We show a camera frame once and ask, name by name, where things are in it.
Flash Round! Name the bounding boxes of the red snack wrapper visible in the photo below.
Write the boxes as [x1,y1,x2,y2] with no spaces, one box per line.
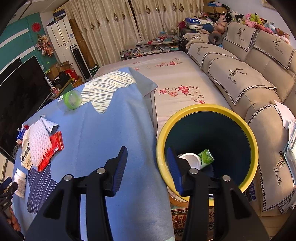
[38,131,64,172]

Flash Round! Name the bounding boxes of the floral bed sheet mattress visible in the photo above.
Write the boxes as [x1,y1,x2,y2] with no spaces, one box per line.
[92,51,232,140]

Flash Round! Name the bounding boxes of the black neck pillow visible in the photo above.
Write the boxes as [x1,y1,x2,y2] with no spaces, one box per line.
[208,31,223,46]

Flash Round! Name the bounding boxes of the white instant noodle cup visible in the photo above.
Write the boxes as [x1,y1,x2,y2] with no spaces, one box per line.
[178,153,201,170]

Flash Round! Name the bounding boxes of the white papers on sofa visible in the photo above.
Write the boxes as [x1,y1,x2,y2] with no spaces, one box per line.
[274,100,296,138]

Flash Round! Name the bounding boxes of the stacked plastic basins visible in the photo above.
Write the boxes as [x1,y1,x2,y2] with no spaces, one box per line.
[167,186,189,208]

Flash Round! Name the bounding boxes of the beige sofa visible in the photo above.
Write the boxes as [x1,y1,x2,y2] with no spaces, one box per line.
[183,22,295,216]

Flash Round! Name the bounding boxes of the white foam fruit net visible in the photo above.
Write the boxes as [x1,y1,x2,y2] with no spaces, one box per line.
[29,118,52,167]

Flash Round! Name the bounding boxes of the white black printed carton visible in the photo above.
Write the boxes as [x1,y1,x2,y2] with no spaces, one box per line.
[21,130,33,171]

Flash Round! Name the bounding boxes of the patterned red rug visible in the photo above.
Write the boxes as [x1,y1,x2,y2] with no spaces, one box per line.
[171,207,214,240]

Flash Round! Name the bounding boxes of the blue tablecloth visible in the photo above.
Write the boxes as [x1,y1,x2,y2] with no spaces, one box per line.
[13,67,175,240]

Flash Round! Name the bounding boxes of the row of plush toys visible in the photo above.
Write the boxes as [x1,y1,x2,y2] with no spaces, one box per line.
[218,11,290,45]

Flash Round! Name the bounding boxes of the person's left hand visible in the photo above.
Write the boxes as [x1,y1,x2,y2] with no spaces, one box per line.
[7,206,21,232]

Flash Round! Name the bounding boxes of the small white pill bottle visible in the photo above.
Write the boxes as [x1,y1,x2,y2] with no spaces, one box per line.
[14,168,27,198]

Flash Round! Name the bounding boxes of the red blue tissue pack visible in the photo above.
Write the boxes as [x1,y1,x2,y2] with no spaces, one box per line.
[16,125,29,144]

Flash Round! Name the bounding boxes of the yellow rimmed green trash bin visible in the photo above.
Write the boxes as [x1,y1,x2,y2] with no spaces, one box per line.
[156,104,259,196]

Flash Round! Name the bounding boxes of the light blue document bag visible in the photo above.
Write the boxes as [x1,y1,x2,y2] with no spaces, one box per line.
[283,133,295,185]

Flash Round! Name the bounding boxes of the wooden green tv stand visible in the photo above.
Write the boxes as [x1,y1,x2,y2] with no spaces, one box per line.
[52,78,75,100]

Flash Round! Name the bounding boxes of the white cabinet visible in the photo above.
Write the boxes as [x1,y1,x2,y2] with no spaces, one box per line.
[46,14,85,82]

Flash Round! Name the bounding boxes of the black flat screen television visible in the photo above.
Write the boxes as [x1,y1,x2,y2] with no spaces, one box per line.
[0,56,51,162]

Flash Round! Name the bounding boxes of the green coconut water bottle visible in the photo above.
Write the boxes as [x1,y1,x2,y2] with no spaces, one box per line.
[198,149,214,169]

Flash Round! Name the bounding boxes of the black tower fan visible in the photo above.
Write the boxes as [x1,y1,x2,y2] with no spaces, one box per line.
[70,44,92,82]

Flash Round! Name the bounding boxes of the dried flower wall decoration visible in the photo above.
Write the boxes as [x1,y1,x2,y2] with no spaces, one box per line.
[35,34,54,57]

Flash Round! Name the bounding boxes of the right beige curtain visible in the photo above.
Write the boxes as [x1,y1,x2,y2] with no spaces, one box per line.
[130,0,205,42]

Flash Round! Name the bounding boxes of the beige curtain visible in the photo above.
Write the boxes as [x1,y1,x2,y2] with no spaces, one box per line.
[130,0,205,42]
[62,0,142,67]

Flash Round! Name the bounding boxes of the left beige curtain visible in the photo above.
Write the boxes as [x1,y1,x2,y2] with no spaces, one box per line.
[62,0,142,67]

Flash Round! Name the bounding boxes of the low cluttered glass table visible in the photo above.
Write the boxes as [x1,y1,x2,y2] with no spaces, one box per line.
[120,40,182,60]

